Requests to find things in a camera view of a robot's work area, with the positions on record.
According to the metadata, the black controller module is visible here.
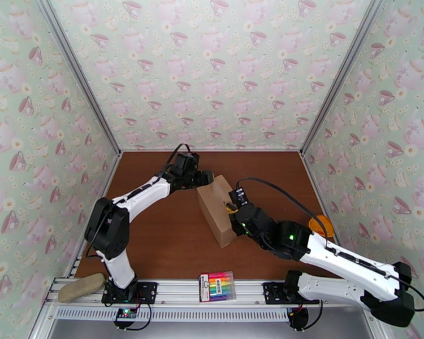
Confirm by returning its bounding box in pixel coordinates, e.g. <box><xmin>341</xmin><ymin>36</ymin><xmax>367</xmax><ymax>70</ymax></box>
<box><xmin>285</xmin><ymin>306</ymin><xmax>309</xmax><ymax>331</ymax></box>

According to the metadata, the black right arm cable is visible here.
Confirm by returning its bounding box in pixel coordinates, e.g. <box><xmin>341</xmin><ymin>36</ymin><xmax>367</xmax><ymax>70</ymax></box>
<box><xmin>235</xmin><ymin>176</ymin><xmax>424</xmax><ymax>314</ymax></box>

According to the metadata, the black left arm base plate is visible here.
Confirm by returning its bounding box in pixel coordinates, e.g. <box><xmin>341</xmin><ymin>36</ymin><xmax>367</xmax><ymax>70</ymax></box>
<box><xmin>101</xmin><ymin>280</ymin><xmax>159</xmax><ymax>307</ymax></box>

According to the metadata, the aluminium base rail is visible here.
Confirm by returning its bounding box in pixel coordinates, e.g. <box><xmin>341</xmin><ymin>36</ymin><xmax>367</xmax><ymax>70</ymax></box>
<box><xmin>46</xmin><ymin>277</ymin><xmax>368</xmax><ymax>309</ymax></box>

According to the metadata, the white perforated cable duct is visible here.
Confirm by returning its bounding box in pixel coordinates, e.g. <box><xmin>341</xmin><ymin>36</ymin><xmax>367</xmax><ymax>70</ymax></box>
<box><xmin>54</xmin><ymin>307</ymin><xmax>295</xmax><ymax>324</ymax></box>

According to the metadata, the pack of coloured highlighters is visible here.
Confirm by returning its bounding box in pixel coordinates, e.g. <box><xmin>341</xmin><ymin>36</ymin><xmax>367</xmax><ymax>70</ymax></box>
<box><xmin>198</xmin><ymin>270</ymin><xmax>237</xmax><ymax>304</ymax></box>

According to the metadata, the brown cardboard express box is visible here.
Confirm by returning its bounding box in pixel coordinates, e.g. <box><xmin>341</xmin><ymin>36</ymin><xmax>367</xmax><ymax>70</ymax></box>
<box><xmin>196</xmin><ymin>174</ymin><xmax>246</xmax><ymax>249</ymax></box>

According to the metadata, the aluminium frame post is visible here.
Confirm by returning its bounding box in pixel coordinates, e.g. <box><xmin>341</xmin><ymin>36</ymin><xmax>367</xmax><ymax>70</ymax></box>
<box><xmin>33</xmin><ymin>0</ymin><xmax>123</xmax><ymax>156</ymax></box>
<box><xmin>299</xmin><ymin>0</ymin><xmax>390</xmax><ymax>157</ymax></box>

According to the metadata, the black base cable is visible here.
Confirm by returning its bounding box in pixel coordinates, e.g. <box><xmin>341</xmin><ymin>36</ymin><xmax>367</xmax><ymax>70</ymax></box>
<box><xmin>125</xmin><ymin>301</ymin><xmax>156</xmax><ymax>332</ymax></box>
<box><xmin>303</xmin><ymin>298</ymin><xmax>325</xmax><ymax>331</ymax></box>

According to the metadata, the small green circuit board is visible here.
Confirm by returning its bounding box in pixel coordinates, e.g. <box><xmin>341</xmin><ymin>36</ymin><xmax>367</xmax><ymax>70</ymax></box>
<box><xmin>113</xmin><ymin>306</ymin><xmax>140</xmax><ymax>329</ymax></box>

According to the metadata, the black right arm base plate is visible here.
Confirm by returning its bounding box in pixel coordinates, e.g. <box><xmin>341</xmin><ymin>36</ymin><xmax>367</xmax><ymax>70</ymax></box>
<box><xmin>262</xmin><ymin>280</ymin><xmax>321</xmax><ymax>307</ymax></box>

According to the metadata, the tan oblong object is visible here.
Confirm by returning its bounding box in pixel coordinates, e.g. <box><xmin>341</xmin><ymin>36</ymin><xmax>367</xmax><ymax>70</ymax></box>
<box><xmin>58</xmin><ymin>272</ymin><xmax>107</xmax><ymax>304</ymax></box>

